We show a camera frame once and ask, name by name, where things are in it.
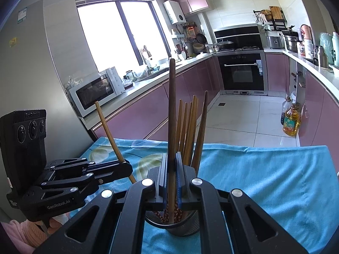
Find black mesh utensil holder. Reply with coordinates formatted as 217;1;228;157
144;208;201;237

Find black wall rack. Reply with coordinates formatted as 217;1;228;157
253;10;288;31

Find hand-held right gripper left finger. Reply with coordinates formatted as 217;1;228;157
32;152;168;254

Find light green kettle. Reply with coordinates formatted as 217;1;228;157
319;31;333;64

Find grey refrigerator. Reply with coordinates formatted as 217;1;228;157
0;0;99;217

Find black range hood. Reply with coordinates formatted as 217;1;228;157
213;26;261;50

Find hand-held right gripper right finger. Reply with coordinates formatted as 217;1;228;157
175;151;309;254

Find pink base cabinets with sink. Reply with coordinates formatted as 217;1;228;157
91;55;221;141

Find pink wall cabinet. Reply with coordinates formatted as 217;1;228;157
169;0;210;15

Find white thermos bottle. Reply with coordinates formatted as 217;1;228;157
331;31;339;67

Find blue floral tablecloth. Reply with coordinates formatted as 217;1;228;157
79;137;338;254

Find pink base cabinets open shelf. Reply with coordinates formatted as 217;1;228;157
264;50;339;148

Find yellow cooking oil bottle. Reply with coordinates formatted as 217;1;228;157
282;103;301;137

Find kitchen window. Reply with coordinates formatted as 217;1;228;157
76;0;170;72

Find clear plastic bottle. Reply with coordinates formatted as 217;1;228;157
280;98;292;125

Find white microwave oven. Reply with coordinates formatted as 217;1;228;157
68;66;125;118

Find black built-in oven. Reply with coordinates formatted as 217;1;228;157
213;50;267;95

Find white wall water heater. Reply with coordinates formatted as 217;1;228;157
163;0;186;24

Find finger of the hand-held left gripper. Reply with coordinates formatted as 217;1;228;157
32;152;168;254
22;171;133;205

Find stainless steel flask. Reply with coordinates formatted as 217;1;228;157
314;45;329;68

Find person's left forearm pink sleeve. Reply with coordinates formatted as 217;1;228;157
2;218;50;254

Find stainless steel steamer pot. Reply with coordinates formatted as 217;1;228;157
282;30;300;52

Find black wok with lid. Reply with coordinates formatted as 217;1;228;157
217;39;235;51

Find person's left hand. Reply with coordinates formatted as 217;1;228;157
46;212;77;235

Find wooden cutting board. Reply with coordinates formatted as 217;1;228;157
269;6;283;21

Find white vent pipe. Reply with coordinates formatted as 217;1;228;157
197;13;210;35

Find pink thermos jug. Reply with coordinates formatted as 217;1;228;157
300;24;313;42

